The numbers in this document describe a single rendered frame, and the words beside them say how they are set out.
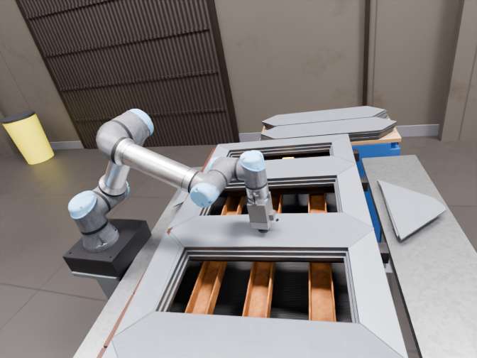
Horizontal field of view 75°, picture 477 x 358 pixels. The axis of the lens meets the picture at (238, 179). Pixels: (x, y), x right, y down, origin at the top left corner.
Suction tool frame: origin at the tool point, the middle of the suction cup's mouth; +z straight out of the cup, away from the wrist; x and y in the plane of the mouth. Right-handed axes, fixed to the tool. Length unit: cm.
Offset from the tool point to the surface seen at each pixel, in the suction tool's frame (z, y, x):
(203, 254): 2.1, -12.3, 19.9
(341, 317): 30.2, -8.6, -27.1
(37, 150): 67, 209, 402
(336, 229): -1.1, 2.6, -25.1
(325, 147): 1, 71, -16
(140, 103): 23, 252, 233
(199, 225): -1.0, -0.5, 26.2
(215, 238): -1.0, -6.7, 16.7
